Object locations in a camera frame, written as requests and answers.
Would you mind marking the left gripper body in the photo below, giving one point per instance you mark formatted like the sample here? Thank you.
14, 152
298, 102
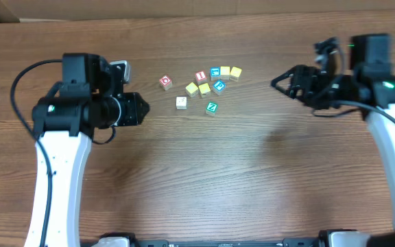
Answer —
128, 105

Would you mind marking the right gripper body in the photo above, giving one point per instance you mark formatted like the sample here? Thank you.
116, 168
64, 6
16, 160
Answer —
319, 91

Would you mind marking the red apple block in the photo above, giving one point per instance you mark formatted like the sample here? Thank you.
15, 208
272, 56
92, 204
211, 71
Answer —
166, 82

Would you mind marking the green Z block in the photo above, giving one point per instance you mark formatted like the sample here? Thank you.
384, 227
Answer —
211, 108

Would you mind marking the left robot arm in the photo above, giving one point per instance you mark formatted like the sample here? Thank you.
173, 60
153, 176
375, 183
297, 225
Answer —
89, 96

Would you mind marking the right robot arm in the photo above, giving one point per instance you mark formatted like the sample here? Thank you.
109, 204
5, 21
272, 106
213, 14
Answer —
366, 84

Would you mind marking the white picture block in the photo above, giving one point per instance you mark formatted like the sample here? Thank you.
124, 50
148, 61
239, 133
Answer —
181, 103

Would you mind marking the yellow U block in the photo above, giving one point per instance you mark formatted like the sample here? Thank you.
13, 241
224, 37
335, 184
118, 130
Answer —
192, 89

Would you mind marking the yellow block upper right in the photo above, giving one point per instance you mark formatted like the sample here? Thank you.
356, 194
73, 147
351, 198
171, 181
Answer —
235, 73

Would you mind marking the yellow K block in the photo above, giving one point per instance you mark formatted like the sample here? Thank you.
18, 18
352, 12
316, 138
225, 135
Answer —
204, 90

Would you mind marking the red I block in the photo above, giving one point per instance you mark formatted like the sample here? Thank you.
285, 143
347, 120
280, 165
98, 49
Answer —
200, 77

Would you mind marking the yellow block upper middle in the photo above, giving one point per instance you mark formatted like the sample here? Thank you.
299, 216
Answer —
224, 72

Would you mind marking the blue P block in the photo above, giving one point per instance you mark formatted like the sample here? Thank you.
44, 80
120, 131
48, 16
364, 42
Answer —
219, 87

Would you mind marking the blue L block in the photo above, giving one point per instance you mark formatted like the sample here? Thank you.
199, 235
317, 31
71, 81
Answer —
215, 73

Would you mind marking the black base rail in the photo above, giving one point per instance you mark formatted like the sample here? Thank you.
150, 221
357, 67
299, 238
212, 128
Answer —
225, 243

